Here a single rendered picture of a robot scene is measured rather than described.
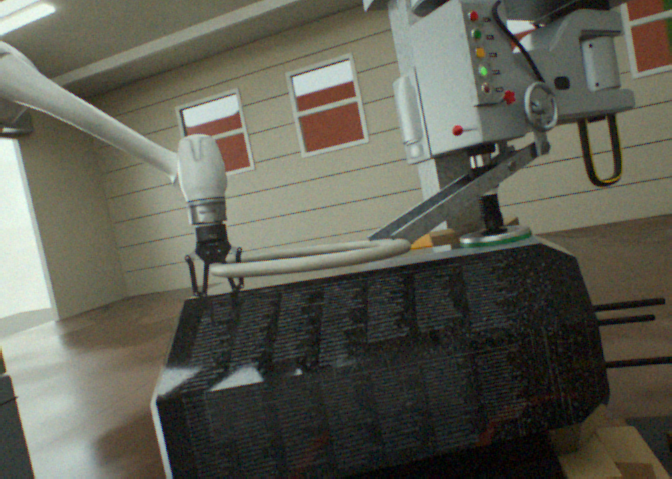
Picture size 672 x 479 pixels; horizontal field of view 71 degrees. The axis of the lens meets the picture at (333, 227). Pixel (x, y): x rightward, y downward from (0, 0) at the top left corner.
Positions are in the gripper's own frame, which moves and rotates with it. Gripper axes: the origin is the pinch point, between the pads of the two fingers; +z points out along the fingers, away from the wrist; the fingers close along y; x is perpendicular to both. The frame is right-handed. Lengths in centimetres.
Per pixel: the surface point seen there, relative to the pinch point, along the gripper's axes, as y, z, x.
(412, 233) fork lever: 51, -11, 1
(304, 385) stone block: 18.1, 25.5, 9.4
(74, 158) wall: -225, -200, 856
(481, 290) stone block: 67, 7, -3
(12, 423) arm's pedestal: -50, 19, 10
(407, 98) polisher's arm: 92, -66, 79
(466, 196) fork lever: 72, -18, 6
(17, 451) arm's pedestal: -50, 25, 10
